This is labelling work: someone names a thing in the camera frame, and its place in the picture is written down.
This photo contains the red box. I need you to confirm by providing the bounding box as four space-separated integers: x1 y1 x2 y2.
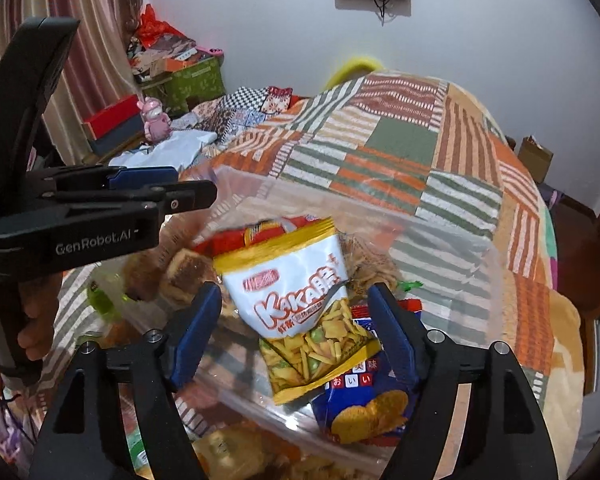
82 95 146 139

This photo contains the grey box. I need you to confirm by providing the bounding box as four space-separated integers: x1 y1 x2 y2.
87 120 149 157

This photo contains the pile of cartons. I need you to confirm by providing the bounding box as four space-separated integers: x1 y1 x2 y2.
127 35 212 84

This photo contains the clear packet of fried noodles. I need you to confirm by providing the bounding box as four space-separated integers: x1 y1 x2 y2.
339 235 402 302

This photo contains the red plastic bag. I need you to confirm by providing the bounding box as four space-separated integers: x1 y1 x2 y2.
134 5 174 47

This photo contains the green patterned box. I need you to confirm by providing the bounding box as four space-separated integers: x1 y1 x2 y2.
169 57 226 112

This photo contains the yellow foam tube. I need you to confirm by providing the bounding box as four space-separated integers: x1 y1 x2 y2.
326 57 382 87

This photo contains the black monitor cable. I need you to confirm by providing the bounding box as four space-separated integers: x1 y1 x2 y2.
372 0 396 26

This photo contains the blue snack packet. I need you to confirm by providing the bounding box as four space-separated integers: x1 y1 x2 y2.
311 305 422 446

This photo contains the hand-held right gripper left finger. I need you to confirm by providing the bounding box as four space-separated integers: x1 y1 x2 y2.
27 282 224 480

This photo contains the clear plastic storage box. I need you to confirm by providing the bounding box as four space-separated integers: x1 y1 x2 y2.
125 170 506 467

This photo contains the person's left hand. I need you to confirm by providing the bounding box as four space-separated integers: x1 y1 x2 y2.
17 279 57 362

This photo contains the striped curtain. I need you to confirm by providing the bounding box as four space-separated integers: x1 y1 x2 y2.
0 0 147 171

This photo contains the green jelly cup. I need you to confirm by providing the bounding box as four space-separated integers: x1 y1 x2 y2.
87 285 127 322

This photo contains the brown cake packet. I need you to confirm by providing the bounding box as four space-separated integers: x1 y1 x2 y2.
159 250 217 307

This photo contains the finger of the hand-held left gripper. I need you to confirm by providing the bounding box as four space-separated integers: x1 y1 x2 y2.
55 165 180 192
55 180 219 214

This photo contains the white and yellow snack packet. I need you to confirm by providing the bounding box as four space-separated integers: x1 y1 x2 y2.
214 216 382 406

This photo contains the pink toy figure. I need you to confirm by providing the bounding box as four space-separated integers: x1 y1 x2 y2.
137 97 172 144

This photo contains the cardboard box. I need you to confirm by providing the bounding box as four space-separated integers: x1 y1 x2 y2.
517 135 554 184

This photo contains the checkered patchwork quilt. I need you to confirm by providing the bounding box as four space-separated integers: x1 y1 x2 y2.
180 85 307 147

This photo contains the red snack packet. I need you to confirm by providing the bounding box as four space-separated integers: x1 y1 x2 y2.
195 214 327 257

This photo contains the white cloth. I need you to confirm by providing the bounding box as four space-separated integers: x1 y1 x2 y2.
109 130 217 172

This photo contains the red and green snack wrapper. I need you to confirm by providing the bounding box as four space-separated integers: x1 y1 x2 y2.
394 280 425 311

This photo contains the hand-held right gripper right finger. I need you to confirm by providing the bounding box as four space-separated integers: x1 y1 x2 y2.
367 284 563 480

